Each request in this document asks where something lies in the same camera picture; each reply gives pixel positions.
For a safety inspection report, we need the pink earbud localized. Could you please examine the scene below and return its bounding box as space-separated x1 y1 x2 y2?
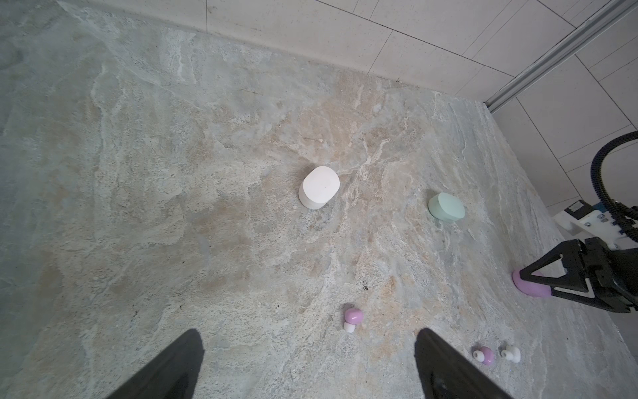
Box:
472 347 496 367
343 308 364 333

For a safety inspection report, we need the pink earbud charging case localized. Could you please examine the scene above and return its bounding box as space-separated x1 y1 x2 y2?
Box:
512 270 552 299

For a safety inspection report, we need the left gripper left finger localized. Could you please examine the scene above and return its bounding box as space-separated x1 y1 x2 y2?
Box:
108 329 205 399

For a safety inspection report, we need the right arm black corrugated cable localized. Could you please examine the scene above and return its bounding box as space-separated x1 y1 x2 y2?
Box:
590 130 638 244

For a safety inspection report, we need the white earbud charging case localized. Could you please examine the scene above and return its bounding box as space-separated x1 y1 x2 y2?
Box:
298 166 340 210

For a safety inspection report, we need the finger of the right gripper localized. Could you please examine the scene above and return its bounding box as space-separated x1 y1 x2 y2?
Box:
519 239 589 281
549 284 623 313

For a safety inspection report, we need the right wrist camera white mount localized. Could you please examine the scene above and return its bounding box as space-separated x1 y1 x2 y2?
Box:
553 199 626 250

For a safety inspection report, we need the green earbud charging case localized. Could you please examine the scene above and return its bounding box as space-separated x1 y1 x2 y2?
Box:
428 192 465 222

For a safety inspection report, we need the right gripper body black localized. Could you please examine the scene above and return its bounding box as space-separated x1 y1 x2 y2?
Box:
583 238 637 314

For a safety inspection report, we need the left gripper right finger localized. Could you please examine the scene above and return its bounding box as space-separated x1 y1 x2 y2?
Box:
415 329 512 399

